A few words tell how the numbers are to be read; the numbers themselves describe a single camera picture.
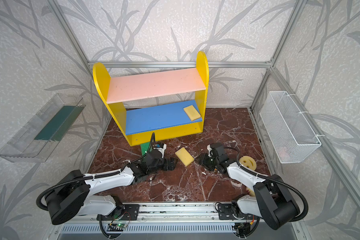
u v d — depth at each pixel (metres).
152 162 0.65
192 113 0.97
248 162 0.87
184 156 0.93
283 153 0.71
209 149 0.84
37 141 0.63
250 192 0.77
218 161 0.68
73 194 0.42
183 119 0.97
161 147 0.77
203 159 0.77
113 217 0.66
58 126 0.63
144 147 0.96
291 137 0.62
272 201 0.41
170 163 0.77
